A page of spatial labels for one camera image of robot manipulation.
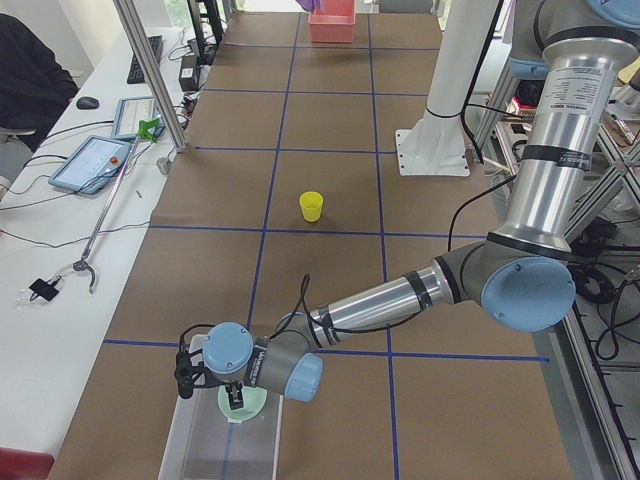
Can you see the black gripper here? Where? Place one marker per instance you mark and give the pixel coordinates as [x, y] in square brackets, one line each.
[233, 395]

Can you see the pale green ceramic bowl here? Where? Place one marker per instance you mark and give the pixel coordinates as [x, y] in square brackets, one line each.
[254, 400]

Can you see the purple microfiber cloth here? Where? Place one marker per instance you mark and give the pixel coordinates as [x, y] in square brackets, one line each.
[311, 5]

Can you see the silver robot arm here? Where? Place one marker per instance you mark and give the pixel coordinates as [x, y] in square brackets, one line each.
[518, 273]

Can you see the translucent white plastic box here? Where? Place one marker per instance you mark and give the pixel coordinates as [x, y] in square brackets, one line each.
[202, 442]

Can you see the yellow plastic cup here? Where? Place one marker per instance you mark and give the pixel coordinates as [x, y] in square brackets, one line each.
[311, 205]

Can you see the small black clip device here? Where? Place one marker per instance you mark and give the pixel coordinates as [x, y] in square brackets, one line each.
[47, 290]

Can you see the red object at corner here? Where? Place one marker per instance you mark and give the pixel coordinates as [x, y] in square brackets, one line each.
[20, 464]

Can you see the small metal cylinder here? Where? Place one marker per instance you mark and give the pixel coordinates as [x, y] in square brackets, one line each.
[163, 165]

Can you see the near blue teach pendant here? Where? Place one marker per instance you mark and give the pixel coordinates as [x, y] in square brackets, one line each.
[91, 165]

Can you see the blue teach pendant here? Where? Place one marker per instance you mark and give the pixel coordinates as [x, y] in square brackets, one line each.
[91, 165]
[129, 112]

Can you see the far blue teach pendant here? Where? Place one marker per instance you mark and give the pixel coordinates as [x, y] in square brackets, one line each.
[129, 112]

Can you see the black power adapter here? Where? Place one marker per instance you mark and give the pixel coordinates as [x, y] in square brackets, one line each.
[189, 73]

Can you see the black computer mouse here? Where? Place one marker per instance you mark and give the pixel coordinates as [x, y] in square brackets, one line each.
[87, 103]

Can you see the person in black clothes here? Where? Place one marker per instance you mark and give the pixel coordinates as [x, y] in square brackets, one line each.
[35, 89]

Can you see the pink plastic bin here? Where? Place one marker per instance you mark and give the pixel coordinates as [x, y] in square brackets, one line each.
[333, 21]

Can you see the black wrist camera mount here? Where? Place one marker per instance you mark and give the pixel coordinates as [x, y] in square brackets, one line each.
[189, 376]

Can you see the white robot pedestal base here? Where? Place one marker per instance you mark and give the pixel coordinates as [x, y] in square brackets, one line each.
[435, 146]

